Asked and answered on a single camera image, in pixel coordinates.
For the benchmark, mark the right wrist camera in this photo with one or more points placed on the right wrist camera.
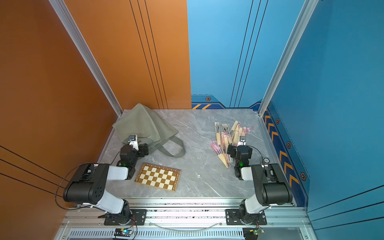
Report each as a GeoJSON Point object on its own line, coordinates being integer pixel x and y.
{"type": "Point", "coordinates": [242, 141]}

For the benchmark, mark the wooden chessboard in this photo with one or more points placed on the wooden chessboard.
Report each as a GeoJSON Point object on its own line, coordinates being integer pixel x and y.
{"type": "Point", "coordinates": [160, 177]}

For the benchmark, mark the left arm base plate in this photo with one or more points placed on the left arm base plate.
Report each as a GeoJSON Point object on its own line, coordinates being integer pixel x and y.
{"type": "Point", "coordinates": [135, 217]}

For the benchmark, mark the right green circuit board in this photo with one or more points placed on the right green circuit board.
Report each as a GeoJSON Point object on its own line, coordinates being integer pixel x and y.
{"type": "Point", "coordinates": [251, 234]}

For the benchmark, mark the light wooden folding fan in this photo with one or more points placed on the light wooden folding fan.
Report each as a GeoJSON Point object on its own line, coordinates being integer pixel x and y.
{"type": "Point", "coordinates": [234, 128]}

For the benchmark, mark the green circuit board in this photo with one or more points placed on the green circuit board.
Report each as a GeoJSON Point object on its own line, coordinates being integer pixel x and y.
{"type": "Point", "coordinates": [123, 233]}
{"type": "Point", "coordinates": [251, 234]}

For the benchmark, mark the aluminium frame post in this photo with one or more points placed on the aluminium frame post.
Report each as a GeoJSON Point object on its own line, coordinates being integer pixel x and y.
{"type": "Point", "coordinates": [74, 32]}
{"type": "Point", "coordinates": [295, 36]}

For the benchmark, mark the left green circuit board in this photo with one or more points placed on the left green circuit board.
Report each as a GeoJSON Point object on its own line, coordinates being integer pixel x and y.
{"type": "Point", "coordinates": [123, 233]}

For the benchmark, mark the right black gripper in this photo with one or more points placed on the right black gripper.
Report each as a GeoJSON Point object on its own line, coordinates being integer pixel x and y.
{"type": "Point", "coordinates": [234, 149]}

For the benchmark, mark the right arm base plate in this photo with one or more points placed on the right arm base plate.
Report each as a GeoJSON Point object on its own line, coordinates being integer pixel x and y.
{"type": "Point", "coordinates": [235, 217]}

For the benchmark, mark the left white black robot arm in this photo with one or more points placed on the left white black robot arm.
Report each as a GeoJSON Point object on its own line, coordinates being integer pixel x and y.
{"type": "Point", "coordinates": [88, 187]}

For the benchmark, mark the aluminium front rail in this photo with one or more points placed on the aluminium front rail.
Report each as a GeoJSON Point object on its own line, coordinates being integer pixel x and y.
{"type": "Point", "coordinates": [188, 219]}

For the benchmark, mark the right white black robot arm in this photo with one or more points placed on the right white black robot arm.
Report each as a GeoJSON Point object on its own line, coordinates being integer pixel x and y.
{"type": "Point", "coordinates": [270, 184]}

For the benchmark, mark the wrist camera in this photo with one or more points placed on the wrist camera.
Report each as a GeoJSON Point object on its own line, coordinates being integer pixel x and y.
{"type": "Point", "coordinates": [133, 141]}
{"type": "Point", "coordinates": [242, 141]}

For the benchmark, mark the left aluminium frame post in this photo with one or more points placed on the left aluminium frame post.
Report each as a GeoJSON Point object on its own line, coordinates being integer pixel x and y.
{"type": "Point", "coordinates": [74, 32]}

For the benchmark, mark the right aluminium frame post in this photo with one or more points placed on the right aluminium frame post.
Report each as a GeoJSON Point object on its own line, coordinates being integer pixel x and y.
{"type": "Point", "coordinates": [295, 36]}

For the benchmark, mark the olive green tote bag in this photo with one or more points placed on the olive green tote bag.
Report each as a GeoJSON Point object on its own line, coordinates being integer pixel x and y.
{"type": "Point", "coordinates": [150, 129]}

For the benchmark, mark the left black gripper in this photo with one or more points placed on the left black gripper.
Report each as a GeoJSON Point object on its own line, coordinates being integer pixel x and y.
{"type": "Point", "coordinates": [141, 151]}

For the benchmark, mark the pink patterned folding fan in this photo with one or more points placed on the pink patterned folding fan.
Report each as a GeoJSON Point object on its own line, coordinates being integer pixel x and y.
{"type": "Point", "coordinates": [244, 130]}

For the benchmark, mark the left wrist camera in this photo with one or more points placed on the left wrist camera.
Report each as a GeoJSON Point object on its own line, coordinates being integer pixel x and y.
{"type": "Point", "coordinates": [133, 141]}

